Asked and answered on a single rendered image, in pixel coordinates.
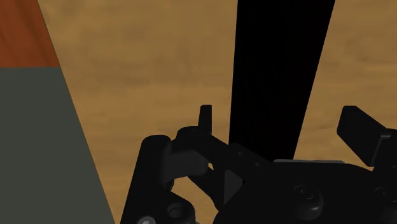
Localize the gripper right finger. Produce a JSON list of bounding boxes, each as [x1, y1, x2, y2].
[[336, 105, 397, 174]]

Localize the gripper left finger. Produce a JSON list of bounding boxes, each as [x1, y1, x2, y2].
[[120, 104, 270, 224]]

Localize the black robot stand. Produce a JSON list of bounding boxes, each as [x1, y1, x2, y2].
[[228, 0, 337, 163]]

